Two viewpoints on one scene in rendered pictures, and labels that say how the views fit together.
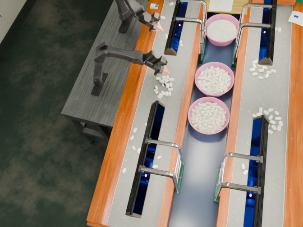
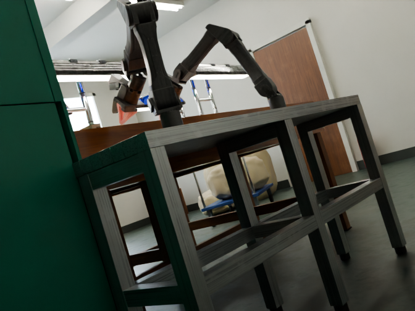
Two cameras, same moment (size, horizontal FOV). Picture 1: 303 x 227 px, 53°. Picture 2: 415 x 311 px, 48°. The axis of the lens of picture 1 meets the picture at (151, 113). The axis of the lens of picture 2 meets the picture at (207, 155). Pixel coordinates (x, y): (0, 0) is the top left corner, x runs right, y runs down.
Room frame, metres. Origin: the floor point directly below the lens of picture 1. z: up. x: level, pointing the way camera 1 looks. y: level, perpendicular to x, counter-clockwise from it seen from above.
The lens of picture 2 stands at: (3.15, 0.24, 0.54)
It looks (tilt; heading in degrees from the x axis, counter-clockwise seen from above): 2 degrees up; 188
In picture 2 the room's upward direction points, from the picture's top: 17 degrees counter-clockwise
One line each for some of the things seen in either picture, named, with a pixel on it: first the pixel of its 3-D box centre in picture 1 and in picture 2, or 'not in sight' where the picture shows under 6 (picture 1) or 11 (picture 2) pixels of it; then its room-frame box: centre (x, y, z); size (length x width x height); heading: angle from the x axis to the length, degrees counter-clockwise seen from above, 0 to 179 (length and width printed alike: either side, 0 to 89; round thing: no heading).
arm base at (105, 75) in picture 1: (98, 81); (278, 107); (1.29, 0.31, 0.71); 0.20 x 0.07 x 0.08; 147
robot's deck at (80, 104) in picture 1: (143, 59); (188, 149); (1.40, -0.06, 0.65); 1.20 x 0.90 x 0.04; 147
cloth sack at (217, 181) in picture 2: not in sight; (238, 176); (-2.04, -0.21, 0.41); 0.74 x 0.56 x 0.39; 148
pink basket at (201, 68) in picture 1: (213, 81); not in sight; (1.00, -0.48, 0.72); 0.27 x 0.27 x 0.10
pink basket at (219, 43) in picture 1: (221, 31); not in sight; (1.39, -0.69, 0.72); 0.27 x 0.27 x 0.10
